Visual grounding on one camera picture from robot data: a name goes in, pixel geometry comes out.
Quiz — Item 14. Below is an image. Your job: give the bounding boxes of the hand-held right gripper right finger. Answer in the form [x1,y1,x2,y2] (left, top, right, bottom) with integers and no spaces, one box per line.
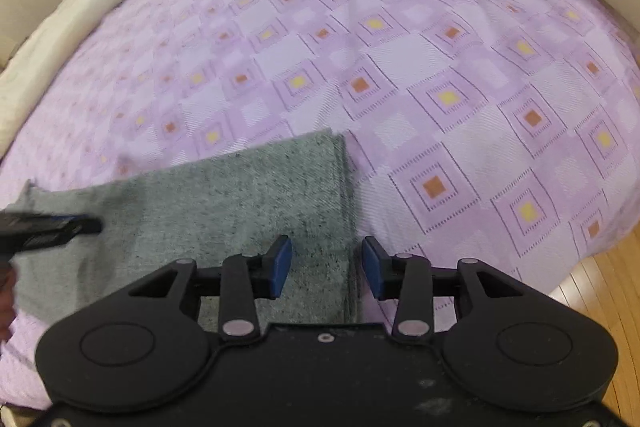
[362,236,534,342]

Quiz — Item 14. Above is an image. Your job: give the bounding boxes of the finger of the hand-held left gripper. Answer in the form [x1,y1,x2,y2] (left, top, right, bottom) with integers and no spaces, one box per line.
[0,212,104,253]

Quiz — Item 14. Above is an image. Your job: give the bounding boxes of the purple checked bed sheet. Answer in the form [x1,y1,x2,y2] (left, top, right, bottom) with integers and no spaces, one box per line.
[0,0,640,408]

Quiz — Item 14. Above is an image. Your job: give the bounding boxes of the grey speckled pants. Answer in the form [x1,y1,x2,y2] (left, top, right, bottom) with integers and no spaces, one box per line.
[12,129,362,327]

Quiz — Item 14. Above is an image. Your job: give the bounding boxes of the cream duvet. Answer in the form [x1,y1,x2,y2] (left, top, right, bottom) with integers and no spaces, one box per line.
[0,0,261,158]

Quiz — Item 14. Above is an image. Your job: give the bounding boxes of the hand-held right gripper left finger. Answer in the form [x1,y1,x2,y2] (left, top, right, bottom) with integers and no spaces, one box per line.
[128,235,294,341]

